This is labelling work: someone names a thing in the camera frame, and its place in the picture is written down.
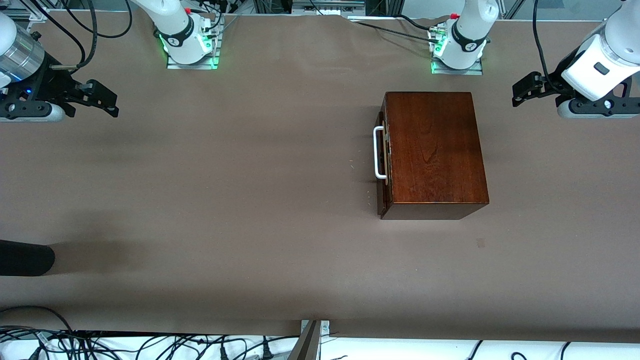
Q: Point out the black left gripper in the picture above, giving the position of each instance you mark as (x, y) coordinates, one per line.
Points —
(559, 66)

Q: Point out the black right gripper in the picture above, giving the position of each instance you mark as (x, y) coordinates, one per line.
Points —
(51, 81)

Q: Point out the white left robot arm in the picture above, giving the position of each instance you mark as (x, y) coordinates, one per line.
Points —
(470, 30)

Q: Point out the dark brown wooden cabinet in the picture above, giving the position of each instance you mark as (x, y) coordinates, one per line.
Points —
(435, 150)

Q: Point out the brown table cover sheet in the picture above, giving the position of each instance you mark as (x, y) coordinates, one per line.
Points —
(200, 200)

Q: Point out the black cylindrical object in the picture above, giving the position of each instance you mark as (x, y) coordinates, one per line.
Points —
(25, 257)

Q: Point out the grey metal bar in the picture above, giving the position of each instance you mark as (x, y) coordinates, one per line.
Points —
(306, 345)

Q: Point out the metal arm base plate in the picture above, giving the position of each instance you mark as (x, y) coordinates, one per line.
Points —
(450, 71)
(175, 65)

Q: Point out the small aluminium corner bracket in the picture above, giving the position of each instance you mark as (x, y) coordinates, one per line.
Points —
(39, 15)

